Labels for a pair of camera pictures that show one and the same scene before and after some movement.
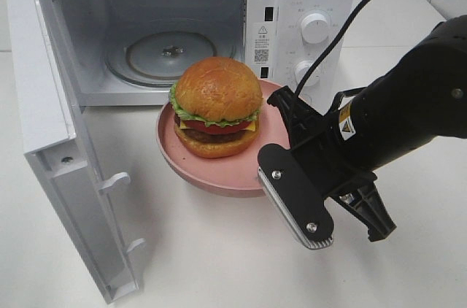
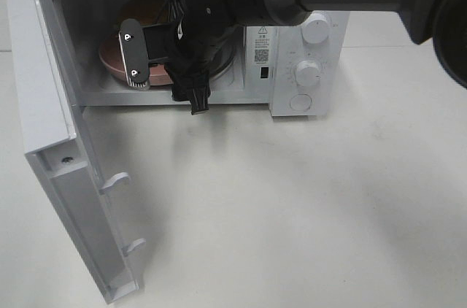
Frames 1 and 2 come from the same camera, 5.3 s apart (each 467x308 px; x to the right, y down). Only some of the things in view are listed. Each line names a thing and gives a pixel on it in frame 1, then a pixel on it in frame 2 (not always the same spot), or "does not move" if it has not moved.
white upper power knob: [314, 28] does not move
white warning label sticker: [261, 44] does not move
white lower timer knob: [300, 71] does not move
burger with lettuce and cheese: [215, 102] to [147, 9]
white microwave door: [58, 142] does not move
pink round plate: [236, 175] to [111, 56]
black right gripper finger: [367, 205] to [191, 82]
